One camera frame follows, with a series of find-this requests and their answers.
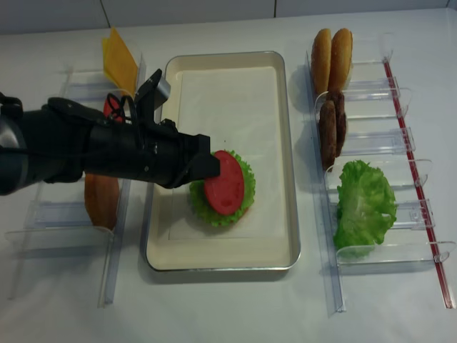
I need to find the brown meat patty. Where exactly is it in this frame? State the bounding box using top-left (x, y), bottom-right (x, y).
top-left (326, 91), bottom-right (347, 157)
top-left (318, 100), bottom-right (337, 171)

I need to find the cream rectangular metal tray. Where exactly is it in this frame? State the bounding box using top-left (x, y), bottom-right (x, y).
top-left (141, 51), bottom-right (301, 272)

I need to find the rear brown meat patty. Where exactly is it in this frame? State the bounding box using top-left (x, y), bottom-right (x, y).
top-left (326, 91), bottom-right (347, 157)

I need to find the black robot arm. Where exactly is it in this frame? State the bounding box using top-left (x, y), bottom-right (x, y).
top-left (1, 96), bottom-right (220, 195)

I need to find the left clear acrylic rack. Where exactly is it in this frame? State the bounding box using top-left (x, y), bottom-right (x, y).
top-left (4, 41), bottom-right (148, 309)

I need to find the green lettuce leaf in rack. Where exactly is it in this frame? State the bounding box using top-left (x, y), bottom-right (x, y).
top-left (333, 160), bottom-right (397, 259)

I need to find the white paper tray liner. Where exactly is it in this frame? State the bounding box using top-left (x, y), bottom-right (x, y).
top-left (169, 67), bottom-right (290, 240)

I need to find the right clear acrylic rack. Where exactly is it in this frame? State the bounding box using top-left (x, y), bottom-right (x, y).
top-left (303, 33), bottom-right (456, 312)

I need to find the yellow cheese slice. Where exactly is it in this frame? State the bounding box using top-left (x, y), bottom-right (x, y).
top-left (102, 38), bottom-right (111, 81)

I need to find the clear acrylic rack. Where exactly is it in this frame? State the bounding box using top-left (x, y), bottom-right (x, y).
top-left (303, 33), bottom-right (456, 312)
top-left (4, 41), bottom-right (148, 309)

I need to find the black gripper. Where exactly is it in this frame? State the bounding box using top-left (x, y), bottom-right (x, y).
top-left (84, 119), bottom-right (220, 189)

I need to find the black camera cable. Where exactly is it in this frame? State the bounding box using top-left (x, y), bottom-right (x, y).
top-left (106, 93), bottom-right (140, 126)

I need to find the sesame bun half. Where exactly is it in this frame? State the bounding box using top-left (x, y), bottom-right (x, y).
top-left (311, 29), bottom-right (331, 95)
top-left (328, 28), bottom-right (353, 91)

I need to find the front brown meat patty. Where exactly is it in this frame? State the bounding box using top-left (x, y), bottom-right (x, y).
top-left (318, 100), bottom-right (337, 171)

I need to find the orange-brown bun half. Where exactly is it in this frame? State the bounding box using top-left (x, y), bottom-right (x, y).
top-left (84, 174), bottom-right (119, 231)

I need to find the bun base under lettuce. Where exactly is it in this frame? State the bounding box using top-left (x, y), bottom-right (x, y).
top-left (230, 205), bottom-right (251, 224)

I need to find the left sesame bun half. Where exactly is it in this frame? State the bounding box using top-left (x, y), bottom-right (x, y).
top-left (311, 29), bottom-right (331, 95)

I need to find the right sesame bun half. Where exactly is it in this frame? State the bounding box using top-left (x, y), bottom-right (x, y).
top-left (328, 28), bottom-right (353, 91)

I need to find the green lettuce leaf on tray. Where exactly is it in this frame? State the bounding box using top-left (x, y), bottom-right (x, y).
top-left (189, 150), bottom-right (256, 227)

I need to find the red rail strip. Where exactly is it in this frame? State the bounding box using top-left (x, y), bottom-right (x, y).
top-left (383, 57), bottom-right (456, 309)

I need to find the red tomato slice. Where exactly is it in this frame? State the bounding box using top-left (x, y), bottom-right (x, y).
top-left (103, 94), bottom-right (121, 118)
top-left (204, 150), bottom-right (245, 216)

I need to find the orange cheese slice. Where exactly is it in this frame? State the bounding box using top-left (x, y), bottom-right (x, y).
top-left (106, 27), bottom-right (139, 96)

